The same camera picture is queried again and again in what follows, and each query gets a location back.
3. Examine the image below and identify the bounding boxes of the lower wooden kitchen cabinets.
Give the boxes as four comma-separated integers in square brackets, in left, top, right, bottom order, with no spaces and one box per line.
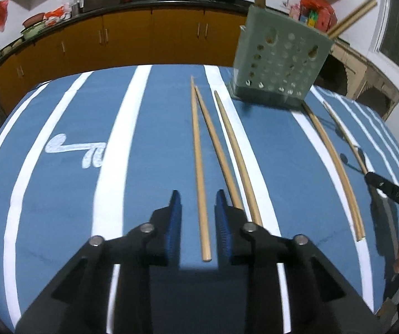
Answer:
[0,7,246,114]

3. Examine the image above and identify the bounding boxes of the wooden chopstick beside holder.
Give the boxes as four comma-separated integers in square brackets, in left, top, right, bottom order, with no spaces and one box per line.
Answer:
[322,102,368,175]

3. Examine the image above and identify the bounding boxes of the wooden chopstick under gripper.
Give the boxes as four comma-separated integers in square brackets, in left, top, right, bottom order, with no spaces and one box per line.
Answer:
[301,101,366,242]

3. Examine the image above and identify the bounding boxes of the wooden chopstick far left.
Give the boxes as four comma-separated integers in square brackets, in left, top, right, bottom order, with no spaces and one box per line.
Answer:
[190,77,212,262]

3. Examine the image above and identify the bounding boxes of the blue white striped tablecloth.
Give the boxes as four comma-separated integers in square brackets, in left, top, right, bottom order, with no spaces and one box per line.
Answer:
[0,65,399,333]

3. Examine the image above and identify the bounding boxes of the green perforated utensil holder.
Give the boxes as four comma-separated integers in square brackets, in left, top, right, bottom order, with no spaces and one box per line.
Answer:
[230,5,334,110]

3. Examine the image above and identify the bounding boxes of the red bottles and bags cluster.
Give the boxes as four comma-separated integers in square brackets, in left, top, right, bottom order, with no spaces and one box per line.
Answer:
[288,0,337,33]

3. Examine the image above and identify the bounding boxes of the stacked bowls on counter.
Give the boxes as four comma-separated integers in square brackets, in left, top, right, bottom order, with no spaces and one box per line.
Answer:
[20,13,46,40]

